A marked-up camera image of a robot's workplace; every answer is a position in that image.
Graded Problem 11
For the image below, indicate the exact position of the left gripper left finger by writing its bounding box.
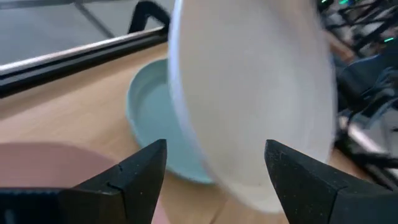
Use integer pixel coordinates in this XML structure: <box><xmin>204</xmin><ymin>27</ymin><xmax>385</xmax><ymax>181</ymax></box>
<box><xmin>0</xmin><ymin>138</ymin><xmax>168</xmax><ymax>224</ymax></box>

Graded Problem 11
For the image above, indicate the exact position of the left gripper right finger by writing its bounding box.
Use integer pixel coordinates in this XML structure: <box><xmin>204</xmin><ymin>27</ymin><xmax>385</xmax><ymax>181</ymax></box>
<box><xmin>264</xmin><ymin>139</ymin><xmax>398</xmax><ymax>224</ymax></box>

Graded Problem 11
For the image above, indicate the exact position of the light blue plate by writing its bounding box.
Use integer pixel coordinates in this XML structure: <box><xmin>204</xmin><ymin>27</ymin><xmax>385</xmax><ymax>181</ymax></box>
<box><xmin>125</xmin><ymin>58</ymin><xmax>216</xmax><ymax>185</ymax></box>

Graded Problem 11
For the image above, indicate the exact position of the purple plate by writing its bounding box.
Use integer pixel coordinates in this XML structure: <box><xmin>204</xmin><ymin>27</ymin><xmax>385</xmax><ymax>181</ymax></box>
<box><xmin>0</xmin><ymin>142</ymin><xmax>172</xmax><ymax>224</ymax></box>

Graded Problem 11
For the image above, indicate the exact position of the white plate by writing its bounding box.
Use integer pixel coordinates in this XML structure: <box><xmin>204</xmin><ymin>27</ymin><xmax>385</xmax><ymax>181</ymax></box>
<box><xmin>167</xmin><ymin>0</ymin><xmax>339</xmax><ymax>214</ymax></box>

